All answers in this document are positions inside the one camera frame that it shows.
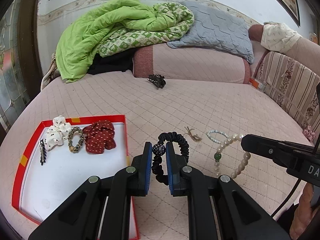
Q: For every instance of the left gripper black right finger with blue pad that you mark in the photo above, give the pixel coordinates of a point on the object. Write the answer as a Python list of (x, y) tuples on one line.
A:
[(218, 208)]

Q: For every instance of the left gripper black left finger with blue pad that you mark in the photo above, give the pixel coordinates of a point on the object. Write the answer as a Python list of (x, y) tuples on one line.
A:
[(100, 208)]

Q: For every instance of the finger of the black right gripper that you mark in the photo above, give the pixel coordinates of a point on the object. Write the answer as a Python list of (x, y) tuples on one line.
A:
[(301, 161)]

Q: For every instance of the silver black hair clip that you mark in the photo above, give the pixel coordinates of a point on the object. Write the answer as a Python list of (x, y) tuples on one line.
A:
[(43, 153)]

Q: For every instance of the red polka dot scrunchie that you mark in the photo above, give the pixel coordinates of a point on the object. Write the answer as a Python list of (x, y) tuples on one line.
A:
[(99, 136)]

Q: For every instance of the white cherry print scrunchie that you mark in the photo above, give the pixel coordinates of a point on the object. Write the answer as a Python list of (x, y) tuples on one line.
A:
[(56, 134)]

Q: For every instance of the black scrunchie with bead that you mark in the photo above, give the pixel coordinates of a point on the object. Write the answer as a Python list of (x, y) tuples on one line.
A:
[(159, 150)]

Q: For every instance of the person's right hand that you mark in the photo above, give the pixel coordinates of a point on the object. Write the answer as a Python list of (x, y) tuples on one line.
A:
[(304, 213)]

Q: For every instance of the red box white interior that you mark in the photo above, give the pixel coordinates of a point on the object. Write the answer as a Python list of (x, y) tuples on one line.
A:
[(38, 189)]

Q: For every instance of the striped floral cushion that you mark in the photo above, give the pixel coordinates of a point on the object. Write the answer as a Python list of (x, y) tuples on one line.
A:
[(293, 86)]

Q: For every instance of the orange white small box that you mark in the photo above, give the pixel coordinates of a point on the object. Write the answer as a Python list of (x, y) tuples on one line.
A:
[(261, 86)]

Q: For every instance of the pink quilted bed cover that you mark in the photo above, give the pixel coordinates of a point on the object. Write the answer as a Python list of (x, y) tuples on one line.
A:
[(203, 106)]

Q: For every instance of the cream patterned cloth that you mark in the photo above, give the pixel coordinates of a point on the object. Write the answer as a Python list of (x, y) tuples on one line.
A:
[(278, 37)]

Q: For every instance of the beige patterned fabric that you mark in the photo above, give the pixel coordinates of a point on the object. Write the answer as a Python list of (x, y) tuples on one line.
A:
[(52, 74)]

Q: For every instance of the dark wooden glass door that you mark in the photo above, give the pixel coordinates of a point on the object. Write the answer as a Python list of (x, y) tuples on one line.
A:
[(21, 72)]

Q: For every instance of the pink bolster pillow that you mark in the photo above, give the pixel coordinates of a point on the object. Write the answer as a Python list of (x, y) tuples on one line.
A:
[(190, 63)]

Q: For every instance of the black claw hair clip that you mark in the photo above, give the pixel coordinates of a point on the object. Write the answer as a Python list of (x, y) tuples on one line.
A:
[(157, 80)]

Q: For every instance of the grey quilted pillow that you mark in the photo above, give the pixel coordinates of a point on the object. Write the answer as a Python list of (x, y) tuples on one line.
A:
[(218, 30)]

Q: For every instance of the green quilted blanket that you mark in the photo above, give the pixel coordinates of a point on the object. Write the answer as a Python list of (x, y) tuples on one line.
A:
[(116, 26)]

